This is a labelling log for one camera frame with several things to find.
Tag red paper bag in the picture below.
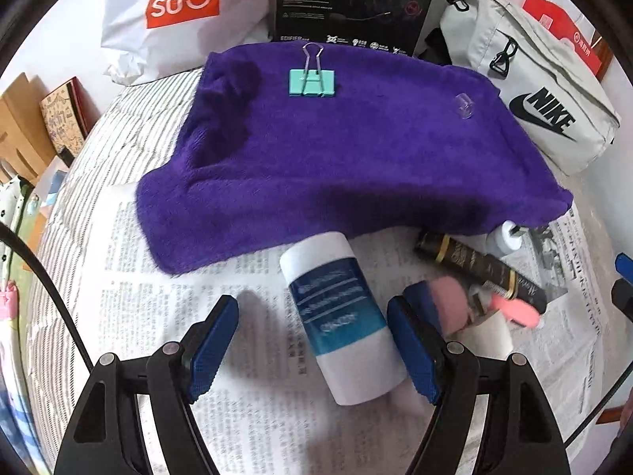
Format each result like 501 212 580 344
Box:
521 0 604 80

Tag white plastic bag orange logo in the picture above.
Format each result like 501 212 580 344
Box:
100 0 273 85

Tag pink utility knife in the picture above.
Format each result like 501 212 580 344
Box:
470 292 541 330

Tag striped bedsheet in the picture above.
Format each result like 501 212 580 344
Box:
22 66 213 475

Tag brown cardboard sheets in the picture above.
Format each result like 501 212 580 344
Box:
0 73 57 184

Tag wooden frame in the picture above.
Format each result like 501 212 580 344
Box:
596 34 614 80

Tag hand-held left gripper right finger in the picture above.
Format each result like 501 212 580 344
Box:
387 294 572 475

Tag pink and blue eraser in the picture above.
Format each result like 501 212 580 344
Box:
403 277 473 337

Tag newspaper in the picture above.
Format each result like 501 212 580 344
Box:
89 198 614 475

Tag grey waist bag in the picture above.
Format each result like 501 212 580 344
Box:
439 0 621 176

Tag black and gold lighter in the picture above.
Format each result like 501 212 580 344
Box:
414 230 517 298

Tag dark cloth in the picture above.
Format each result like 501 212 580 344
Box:
418 27 451 65

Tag pale blue box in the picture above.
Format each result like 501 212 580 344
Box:
37 171 67 219

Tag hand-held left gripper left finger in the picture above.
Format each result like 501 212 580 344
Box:
54 294 241 475

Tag purple towel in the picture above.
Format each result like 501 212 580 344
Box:
136 44 574 278

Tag green binder clip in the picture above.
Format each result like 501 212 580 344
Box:
288 44 338 98

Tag brown illustrated book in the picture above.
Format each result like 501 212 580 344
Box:
40 76 102 159

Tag black product box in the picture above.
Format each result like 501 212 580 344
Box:
271 0 445 56

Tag clear plastic cap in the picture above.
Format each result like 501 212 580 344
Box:
452 91 476 120

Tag colourful printed cloth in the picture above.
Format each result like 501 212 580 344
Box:
0 173 55 475

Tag white bottle with blue label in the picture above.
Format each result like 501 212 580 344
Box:
279 232 409 405

